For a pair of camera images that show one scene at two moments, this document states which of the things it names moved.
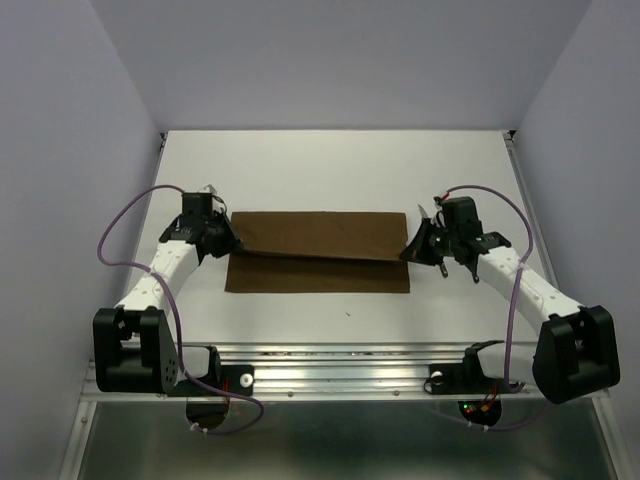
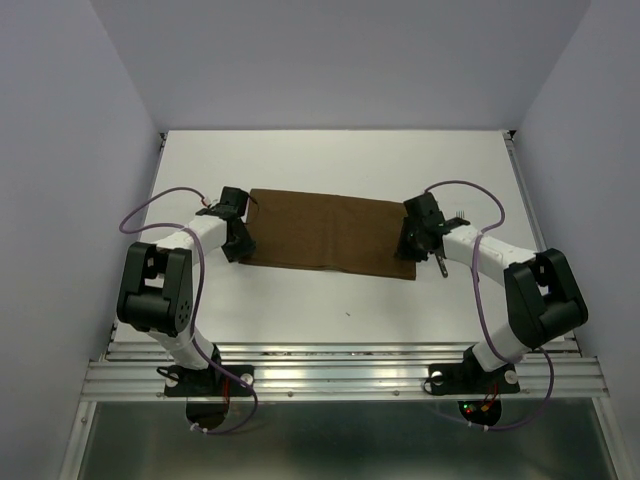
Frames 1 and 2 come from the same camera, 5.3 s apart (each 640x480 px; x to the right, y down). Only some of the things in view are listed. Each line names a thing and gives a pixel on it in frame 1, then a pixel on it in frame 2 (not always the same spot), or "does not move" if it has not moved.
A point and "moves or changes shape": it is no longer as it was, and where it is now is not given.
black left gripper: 231,243 -> 248,246
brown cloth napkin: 318,252 moves or changes shape
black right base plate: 466,378 does not move
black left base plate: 237,379 does not move
